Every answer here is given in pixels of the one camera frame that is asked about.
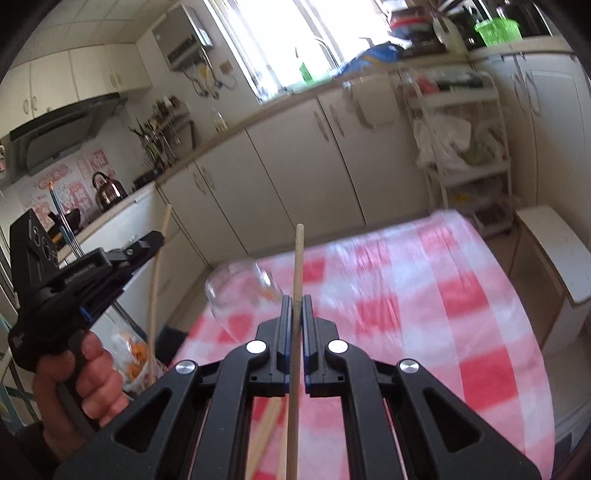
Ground wall water heater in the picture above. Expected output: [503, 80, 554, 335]
[151, 6, 215, 72]

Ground long wooden chopstick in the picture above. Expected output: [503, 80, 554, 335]
[147, 204, 173, 389]
[285, 224, 305, 480]

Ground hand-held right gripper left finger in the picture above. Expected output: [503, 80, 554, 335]
[53, 295, 293, 480]

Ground white trolley cart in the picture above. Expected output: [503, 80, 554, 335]
[401, 68, 514, 237]

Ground beige and blue shelf rack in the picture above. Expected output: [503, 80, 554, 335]
[0, 316, 29, 432]

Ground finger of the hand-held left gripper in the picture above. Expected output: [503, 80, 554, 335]
[110, 232, 165, 278]

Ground metal faucet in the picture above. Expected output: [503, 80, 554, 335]
[315, 38, 341, 71]

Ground person's left hand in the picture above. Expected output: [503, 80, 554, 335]
[32, 330, 131, 462]

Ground clear glass jar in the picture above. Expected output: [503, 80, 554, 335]
[204, 258, 285, 343]

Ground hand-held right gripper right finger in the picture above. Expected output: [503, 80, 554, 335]
[302, 296, 542, 480]

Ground red checkered plastic tablecloth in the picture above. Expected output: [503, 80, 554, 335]
[168, 209, 555, 480]

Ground white wall cabinets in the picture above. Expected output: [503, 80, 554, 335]
[0, 42, 154, 121]

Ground wall utensil rack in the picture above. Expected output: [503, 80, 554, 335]
[128, 96, 195, 172]

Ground black wok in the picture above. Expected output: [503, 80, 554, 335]
[48, 209, 83, 232]

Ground green plastic basket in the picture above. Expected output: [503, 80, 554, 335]
[474, 18, 523, 48]

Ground blue bag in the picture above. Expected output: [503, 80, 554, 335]
[343, 43, 408, 73]

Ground white plastic bag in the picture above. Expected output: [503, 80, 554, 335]
[412, 114, 472, 172]

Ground white plastic jug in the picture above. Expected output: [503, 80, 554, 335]
[431, 15, 465, 52]

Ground pale hanging board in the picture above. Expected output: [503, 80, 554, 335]
[355, 73, 399, 129]

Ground range hood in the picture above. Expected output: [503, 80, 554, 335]
[9, 92, 129, 177]

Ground white wooden stool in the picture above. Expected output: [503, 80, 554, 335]
[510, 205, 591, 354]

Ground stainless steel kettle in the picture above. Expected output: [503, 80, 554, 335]
[91, 172, 129, 209]

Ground white kitchen base cabinets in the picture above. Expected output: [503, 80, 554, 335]
[58, 44, 591, 356]

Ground kitchen window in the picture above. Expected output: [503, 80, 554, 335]
[230, 0, 399, 101]

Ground pink wall stickers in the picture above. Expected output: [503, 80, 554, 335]
[22, 151, 112, 219]

